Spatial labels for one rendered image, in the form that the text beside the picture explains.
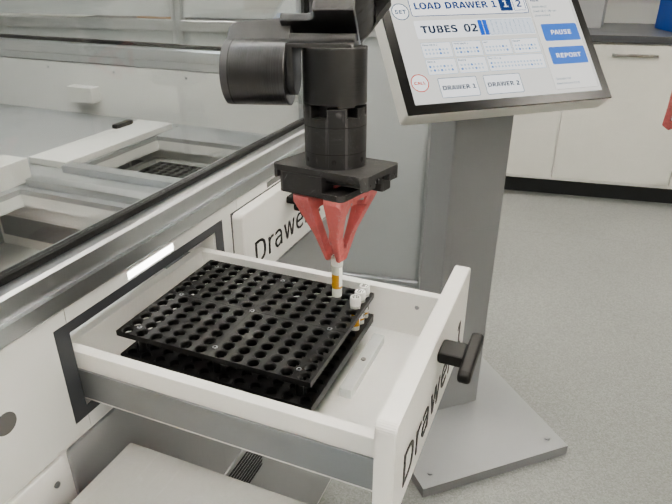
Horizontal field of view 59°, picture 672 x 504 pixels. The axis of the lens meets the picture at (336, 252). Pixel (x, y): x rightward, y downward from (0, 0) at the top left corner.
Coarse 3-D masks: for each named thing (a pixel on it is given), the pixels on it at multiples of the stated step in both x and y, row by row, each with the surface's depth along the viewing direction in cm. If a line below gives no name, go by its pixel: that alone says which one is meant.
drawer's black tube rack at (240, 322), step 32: (192, 288) 69; (224, 288) 69; (256, 288) 69; (288, 288) 69; (320, 288) 69; (352, 288) 69; (160, 320) 64; (192, 320) 64; (224, 320) 63; (256, 320) 69; (288, 320) 63; (320, 320) 63; (128, 352) 63; (160, 352) 63; (192, 352) 58; (224, 352) 58; (256, 352) 58; (288, 352) 59; (352, 352) 64; (224, 384) 58; (256, 384) 58; (288, 384) 58; (320, 384) 59
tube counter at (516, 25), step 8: (464, 24) 130; (472, 24) 131; (480, 24) 131; (488, 24) 132; (496, 24) 133; (504, 24) 133; (512, 24) 134; (520, 24) 134; (528, 24) 135; (464, 32) 130; (472, 32) 130; (480, 32) 131; (488, 32) 131; (496, 32) 132; (504, 32) 133; (512, 32) 133; (520, 32) 134; (528, 32) 134
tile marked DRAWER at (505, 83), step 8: (488, 80) 128; (496, 80) 128; (504, 80) 129; (512, 80) 130; (520, 80) 130; (488, 88) 127; (496, 88) 128; (504, 88) 128; (512, 88) 129; (520, 88) 130
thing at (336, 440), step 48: (144, 288) 71; (384, 288) 71; (96, 336) 64; (384, 336) 72; (96, 384) 60; (144, 384) 57; (192, 384) 55; (336, 384) 64; (384, 384) 64; (192, 432) 57; (240, 432) 54; (288, 432) 52; (336, 432) 50
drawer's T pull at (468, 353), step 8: (472, 336) 58; (480, 336) 58; (448, 344) 57; (456, 344) 57; (464, 344) 57; (472, 344) 57; (480, 344) 57; (440, 352) 56; (448, 352) 56; (456, 352) 56; (464, 352) 56; (472, 352) 56; (440, 360) 56; (448, 360) 56; (456, 360) 56; (464, 360) 55; (472, 360) 55; (464, 368) 54; (472, 368) 54; (464, 376) 53
